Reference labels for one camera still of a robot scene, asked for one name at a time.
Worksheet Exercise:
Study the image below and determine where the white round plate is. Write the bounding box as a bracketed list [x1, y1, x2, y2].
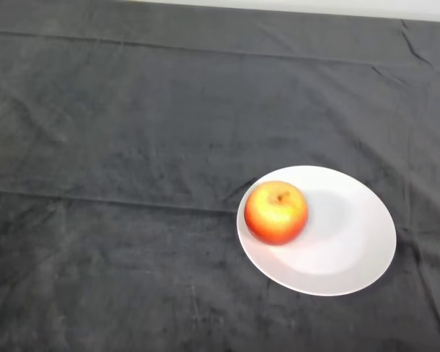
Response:
[236, 165, 397, 297]

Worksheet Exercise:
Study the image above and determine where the black cloth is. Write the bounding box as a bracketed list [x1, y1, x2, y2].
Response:
[0, 0, 440, 352]

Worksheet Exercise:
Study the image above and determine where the red yellow apple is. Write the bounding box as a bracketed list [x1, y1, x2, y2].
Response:
[243, 180, 309, 246]

